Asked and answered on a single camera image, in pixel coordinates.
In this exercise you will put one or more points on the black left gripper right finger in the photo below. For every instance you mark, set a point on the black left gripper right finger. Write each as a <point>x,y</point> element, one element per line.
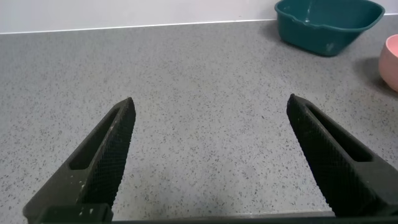
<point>335,174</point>

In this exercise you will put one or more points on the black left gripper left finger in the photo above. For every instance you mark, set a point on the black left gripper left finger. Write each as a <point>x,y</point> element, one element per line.
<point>99,174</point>

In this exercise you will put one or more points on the pink plastic bowl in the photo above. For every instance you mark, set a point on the pink plastic bowl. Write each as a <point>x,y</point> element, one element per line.
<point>390,68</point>

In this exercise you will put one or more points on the teal square plastic basin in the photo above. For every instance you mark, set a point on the teal square plastic basin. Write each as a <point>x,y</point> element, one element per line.
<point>314,34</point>

